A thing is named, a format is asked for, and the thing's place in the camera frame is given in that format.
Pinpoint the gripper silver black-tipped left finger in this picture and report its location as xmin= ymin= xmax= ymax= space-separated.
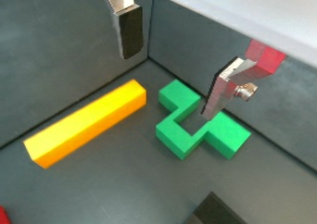
xmin=106 ymin=0 xmax=144 ymax=59

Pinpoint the yellow long block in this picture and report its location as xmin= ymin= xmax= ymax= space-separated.
xmin=25 ymin=80 xmax=146 ymax=168

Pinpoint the black block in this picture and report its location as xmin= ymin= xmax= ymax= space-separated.
xmin=185 ymin=192 xmax=248 ymax=224

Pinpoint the red board base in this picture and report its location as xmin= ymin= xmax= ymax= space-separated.
xmin=245 ymin=40 xmax=287 ymax=76

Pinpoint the green zigzag block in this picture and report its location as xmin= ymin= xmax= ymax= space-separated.
xmin=157 ymin=80 xmax=252 ymax=160

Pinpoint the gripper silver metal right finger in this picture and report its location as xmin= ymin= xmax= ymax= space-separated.
xmin=201 ymin=57 xmax=264 ymax=120

